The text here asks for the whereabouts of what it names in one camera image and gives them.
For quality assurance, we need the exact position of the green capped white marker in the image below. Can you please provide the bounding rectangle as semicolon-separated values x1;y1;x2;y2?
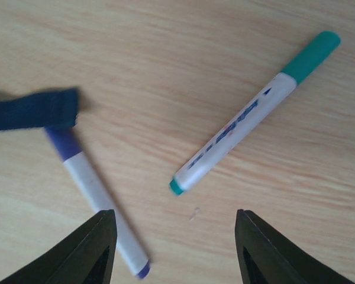
169;31;341;195

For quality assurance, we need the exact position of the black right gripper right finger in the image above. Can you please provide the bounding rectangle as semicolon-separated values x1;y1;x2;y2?
235;209;352;283

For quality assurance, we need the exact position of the navy blue student backpack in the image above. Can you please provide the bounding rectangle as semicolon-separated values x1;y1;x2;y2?
0;88;79;131

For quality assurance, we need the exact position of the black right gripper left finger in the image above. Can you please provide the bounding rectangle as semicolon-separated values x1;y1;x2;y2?
0;209;117;283

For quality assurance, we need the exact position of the purple capped white marker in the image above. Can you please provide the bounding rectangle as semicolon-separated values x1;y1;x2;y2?
45;128;151;279

